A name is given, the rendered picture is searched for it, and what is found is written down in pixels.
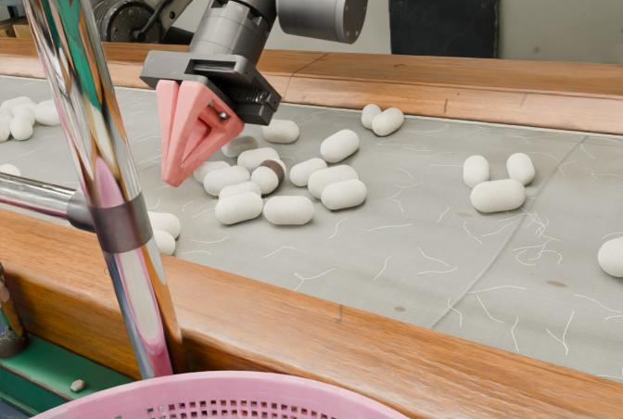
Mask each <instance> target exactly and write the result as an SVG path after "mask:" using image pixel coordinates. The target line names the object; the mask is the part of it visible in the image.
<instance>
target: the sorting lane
mask: <svg viewBox="0 0 623 419"><path fill-rule="evenodd" d="M114 90H115V93H116V97H117V100H118V103H119V107H120V111H121V116H122V120H123V123H124V127H125V131H126V133H127V137H128V141H129V144H130V148H131V151H132V154H133V161H134V164H135V168H136V171H137V174H138V178H139V182H140V185H141V188H142V192H143V195H144V199H145V202H146V208H147V211H152V212H156V213H170V214H172V215H174V216H175V217H176V218H177V219H178V220H179V222H180V224H181V231H180V234H179V235H178V236H177V237H176V238H175V239H174V241H175V250H174V252H173V253H172V254H171V256H173V257H176V258H179V259H183V260H189V261H192V262H195V263H199V264H202V265H206V266H209V267H212V268H215V269H219V270H222V271H226V272H228V273H235V274H238V275H242V276H245V277H248V278H251V279H255V280H258V281H262V282H264V283H268V284H271V285H275V286H281V287H284V288H287V289H291V290H294V291H298V292H300V293H304V294H307V295H311V296H314V297H317V298H323V299H326V300H330V301H334V302H336V303H340V304H343V305H347V306H350V307H353V308H356V309H360V310H363V311H369V312H372V313H375V314H379V315H383V316H386V317H389V318H392V319H396V320H399V321H403V322H405V323H409V324H415V325H418V326H422V327H424V328H428V329H432V330H435V331H439V332H441V333H445V334H448V335H452V336H457V337H460V338H464V339H467V340H471V341H475V342H477V343H481V344H484V345H488V346H491V347H494V348H497V349H503V350H507V351H510V352H513V353H516V354H520V355H524V356H527V357H530V358H533V359H537V360H540V361H544V362H549V363H552V364H556V365H559V366H563V367H565V368H569V369H573V370H576V371H580V372H582V373H586V374H589V375H595V376H599V377H601V378H605V379H608V380H612V381H615V382H618V383H622V384H623V374H622V368H623V277H616V276H613V275H610V274H608V273H606V272H605V271H604V270H603V269H602V267H601V266H600V263H599V261H598V253H599V250H600V248H601V247H602V245H603V244H604V243H605V242H607V241H609V240H612V239H616V238H620V237H622V236H623V136H618V135H609V134H599V133H582V132H571V131H562V130H553V129H543V128H533V127H524V126H514V125H505V124H495V123H486V122H476V121H458V120H448V119H439V118H429V117H420V116H410V115H403V116H404V122H403V124H402V126H401V127H400V128H399V129H397V130H396V131H394V132H392V133H390V134H388V135H385V136H381V135H378V134H376V133H375V132H374V130H373V129H368V128H366V127H364V126H363V124H362V110H353V109H344V108H325V107H316V106H306V105H296V104H287V103H280V104H279V107H278V110H277V111H276V112H275V113H274V114H273V117H272V120H283V121H293V122H295V123H296V124H297V126H298V127H299V136H298V138H297V139H296V140H295V141H294V142H292V143H276V142H269V141H267V140H265V139H264V138H263V136H262V134H261V127H262V125H255V124H247V123H245V127H244V129H243V132H242V133H240V134H239V135H237V136H243V135H251V136H253V137H254V138H255V139H256V140H257V142H258V148H264V147H270V148H272V149H274V150H275V151H276V152H277V154H278V156H279V159H280V160H281V161H283V163H284V164H285V166H286V176H285V179H284V181H283V182H282V183H280V184H279V185H278V187H277V188H276V189H275V190H273V191H272V192H271V193H269V194H261V200H262V203H263V208H262V211H261V214H260V215H259V216H258V217H256V218H254V219H249V220H245V221H242V222H236V223H233V224H225V223H222V222H220V221H219V220H218V218H217V217H216V214H215V208H216V205H217V203H218V202H219V196H213V195H211V194H209V193H208V192H207V191H206V189H205V187H204V184H203V183H200V182H199V181H197V180H196V178H195V176H194V172H192V173H191V174H190V175H189V176H188V177H187V178H186V179H185V180H184V181H183V182H182V183H181V184H180V185H179V186H178V187H173V186H170V185H168V184H166V183H165V182H163V181H162V180H161V149H162V137H161V128H160V120H159V105H158V98H157V91H154V90H145V89H134V88H125V87H116V86H114ZM21 96H26V97H28V98H29V99H30V100H31V101H32V102H33V103H35V104H37V105H38V104H39V103H41V102H44V101H48V100H53V97H52V95H51V92H50V89H49V86H48V83H47V80H40V79H31V78H21V77H11V76H2V75H0V108H1V105H2V104H3V103H4V102H5V101H7V100H10V99H14V98H17V97H21ZM32 130H33V132H32V136H31V137H30V138H29V139H26V140H18V139H16V138H15V137H14V136H13V135H12V133H11V131H10V134H9V137H8V138H7V140H6V141H5V142H2V143H0V166H1V165H5V164H9V165H13V166H15V167H16V168H17V169H18V170H19V172H20V176H22V177H26V178H31V179H34V180H38V181H43V182H47V183H50V184H58V185H63V186H67V187H70V188H75V189H80V188H81V185H80V182H79V179H78V176H77V173H76V170H75V167H74V164H73V161H72V158H71V155H70V151H69V147H68V144H67V141H66V138H65V135H64V133H63V130H62V127H61V123H60V124H59V125H58V126H50V125H45V124H42V123H40V122H38V121H37V120H36V119H35V118H34V125H33V126H32ZM342 130H351V131H353V132H355V133H356V134H357V136H358V138H359V146H358V148H357V150H356V151H355V152H354V153H353V154H351V155H349V156H348V157H346V158H344V159H342V160H341V161H340V162H337V163H331V162H328V161H326V160H325V159H324V158H323V157H322V154H321V145H322V143H323V141H324V140H325V139H327V138H328V137H330V136H332V135H333V134H335V133H338V132H339V131H342ZM515 153H523V154H525V155H527V156H528V157H529V158H530V160H531V162H532V165H533V168H534V171H535V175H534V178H533V180H532V181H531V182H530V183H529V184H525V185H524V187H525V189H526V199H525V201H524V203H523V204H522V205H521V206H520V207H518V208H517V209H509V210H503V211H494V212H482V211H479V210H477V209H476V208H475V207H474V206H473V204H472V202H471V193H472V191H473V188H470V187H468V186H467V185H466V184H465V182H464V163H465V161H466V160H467V159H468V158H470V157H472V156H481V157H483V158H484V159H486V161H487V162H488V164H489V182H491V181H498V180H505V179H510V177H509V173H508V170H507V161H508V159H509V158H510V157H511V156H512V155H513V154H515ZM310 159H322V160H323V161H324V162H325V163H326V165H327V168H332V167H336V166H340V165H348V166H350V167H352V168H353V169H354V170H355V171H356V172H357V174H358V177H359V181H361V182H363V183H364V185H365V186H366V189H367V196H366V199H365V200H364V202H363V203H362V204H360V205H357V206H353V207H348V208H344V209H329V208H327V207H326V206H325V205H324V203H323V202H322V200H321V199H320V198H317V197H315V196H313V195H312V193H311V192H310V190H309V187H308V185H305V186H297V185H295V184H293V183H292V182H291V180H290V175H289V174H290V171H291V169H292V168H293V167H294V166H295V165H297V164H300V163H302V162H305V161H308V160H310ZM282 196H303V197H306V198H308V199H309V200H310V201H311V203H312V204H313V207H314V213H313V215H312V217H311V219H310V220H309V221H308V222H306V223H304V224H274V223H271V222H269V221H268V220H267V219H266V217H265V215H264V206H265V204H266V202H267V201H268V200H269V199H270V198H272V197H282Z"/></svg>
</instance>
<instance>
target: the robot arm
mask: <svg viewBox="0 0 623 419"><path fill-rule="evenodd" d="M367 4H368V0H209V2H208V5H207V7H206V9H205V12H204V14H203V16H202V18H201V21H200V22H199V24H198V26H197V30H196V32H195V34H194V37H193V39H192V41H191V43H190V45H189V47H188V49H187V51H186V52H172V51H156V50H150V51H149V52H148V54H147V57H146V60H145V62H144V64H143V65H144V67H143V69H142V71H141V73H140V75H139V78H140V79H141V80H142V81H143V82H144V83H146V84H147V85H148V86H149V87H151V88H154V89H157V98H158V105H159V120H160V128H161V137H162V149H161V180H162V181H163V182H165V183H166V184H168V185H170V186H173V187H178V186H179V185H180V184H181V183H182V182H183V181H184V180H185V179H186V178H187V177H188V176H189V175H190V174H191V173H192V172H193V171H194V170H196V169H197V168H198V167H199V166H200V165H201V164H202V163H203V162H204V161H205V160H206V159H208V158H209V157H210V156H211V155H213V154H214V153H215V152H217V151H218V150H219V149H220V148H222V147H223V146H225V145H226V144H227V143H228V142H230V141H231V140H232V139H234V138H235V137H236V136H237V135H239V134H240V133H242V132H243V129H244V127H245V123H247V124H255V125H262V126H269V125H270V122H271V120H272V117H273V114H274V113H275V112H276V111H277V110H278V107H279V104H280V102H281V99H282V97H281V96H280V95H279V94H278V92H277V91H276V90H275V89H274V88H273V87H272V86H271V85H270V84H269V83H268V81H267V80H266V79H265V78H264V77H263V76H262V75H261V74H260V73H259V71H258V70H257V69H256V67H257V65H258V62H259V60H260V57H261V53H262V51H263V48H264V46H265V45H266V42H267V40H268V37H269V35H270V32H271V30H272V27H273V24H274V22H275V19H276V17H278V22H279V25H280V27H281V30H282V31H283V32H284V33H286V34H291V35H297V36H302V37H308V38H314V39H320V40H326V41H331V42H338V43H343V44H354V43H355V42H356V40H357V39H358V37H359V36H360V33H361V31H362V27H363V24H364V21H365V16H366V11H367Z"/></svg>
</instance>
